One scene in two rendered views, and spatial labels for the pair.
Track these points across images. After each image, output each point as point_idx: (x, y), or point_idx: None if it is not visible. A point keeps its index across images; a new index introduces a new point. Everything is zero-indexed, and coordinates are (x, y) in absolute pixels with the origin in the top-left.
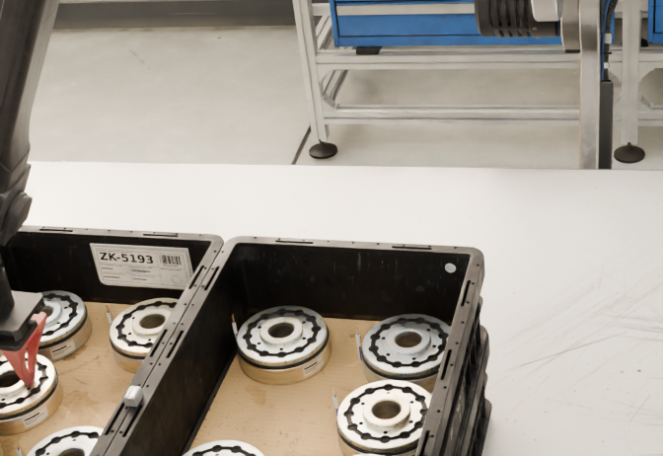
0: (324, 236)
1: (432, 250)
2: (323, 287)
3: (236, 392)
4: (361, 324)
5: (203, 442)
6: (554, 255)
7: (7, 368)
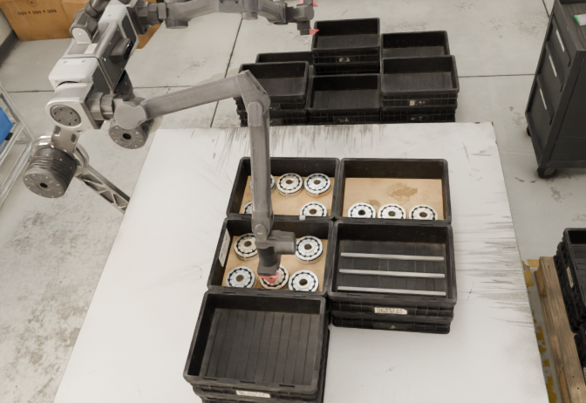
0: (158, 248)
1: (240, 167)
2: (237, 202)
3: None
4: (244, 200)
5: None
6: (183, 185)
7: (269, 277)
